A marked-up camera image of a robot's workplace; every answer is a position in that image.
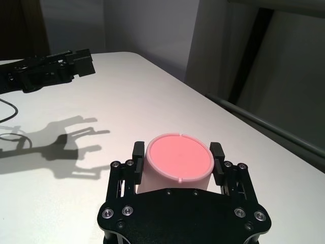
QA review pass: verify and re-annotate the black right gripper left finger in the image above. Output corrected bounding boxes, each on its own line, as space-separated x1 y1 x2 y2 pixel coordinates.
108 141 146 204

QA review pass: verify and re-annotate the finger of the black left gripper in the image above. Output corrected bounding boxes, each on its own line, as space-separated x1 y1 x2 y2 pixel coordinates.
66 54 96 81
47 49 91 62

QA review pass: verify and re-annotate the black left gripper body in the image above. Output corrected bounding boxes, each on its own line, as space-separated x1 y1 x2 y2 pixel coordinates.
0 57 74 94

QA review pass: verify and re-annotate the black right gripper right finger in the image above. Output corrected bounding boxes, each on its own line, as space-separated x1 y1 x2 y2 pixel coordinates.
209 141 257 201

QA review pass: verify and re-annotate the pink plastic cup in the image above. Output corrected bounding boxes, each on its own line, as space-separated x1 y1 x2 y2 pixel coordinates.
137 131 214 195

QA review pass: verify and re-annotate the thin grey wall rail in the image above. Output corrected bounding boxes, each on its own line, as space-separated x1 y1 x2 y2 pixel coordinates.
205 93 325 176

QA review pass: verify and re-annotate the dark vertical frame post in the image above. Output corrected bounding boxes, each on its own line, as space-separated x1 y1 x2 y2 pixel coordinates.
228 7 274 105

